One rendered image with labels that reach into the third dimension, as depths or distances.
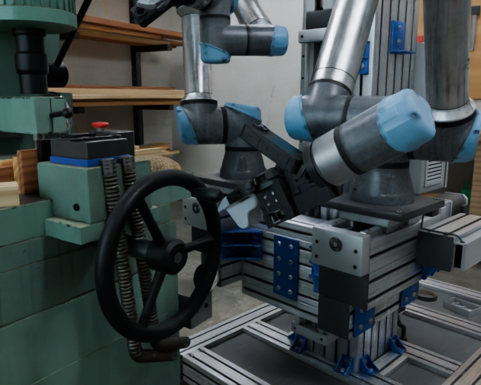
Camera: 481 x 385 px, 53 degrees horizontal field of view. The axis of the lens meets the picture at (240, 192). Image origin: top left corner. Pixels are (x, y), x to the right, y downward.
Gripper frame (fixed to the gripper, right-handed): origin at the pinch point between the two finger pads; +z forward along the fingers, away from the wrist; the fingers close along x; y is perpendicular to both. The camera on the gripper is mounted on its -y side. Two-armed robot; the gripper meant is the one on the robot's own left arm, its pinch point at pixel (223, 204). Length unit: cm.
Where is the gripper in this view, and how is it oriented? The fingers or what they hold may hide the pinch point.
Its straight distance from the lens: 81.4
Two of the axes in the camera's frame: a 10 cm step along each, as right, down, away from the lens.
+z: -7.1, 4.0, 5.8
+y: 4.2, 9.0, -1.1
